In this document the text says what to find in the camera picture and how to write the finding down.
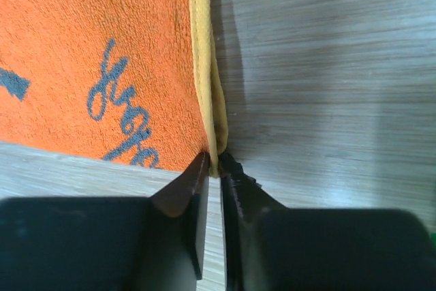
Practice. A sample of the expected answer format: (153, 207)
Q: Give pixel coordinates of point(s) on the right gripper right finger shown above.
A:
(269, 246)

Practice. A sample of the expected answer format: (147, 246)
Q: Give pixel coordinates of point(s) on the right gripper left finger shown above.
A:
(108, 243)

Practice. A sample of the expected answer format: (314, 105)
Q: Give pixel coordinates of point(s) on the green plastic tray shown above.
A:
(433, 237)

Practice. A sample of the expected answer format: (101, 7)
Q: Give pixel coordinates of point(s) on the grey orange happy towel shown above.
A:
(128, 81)

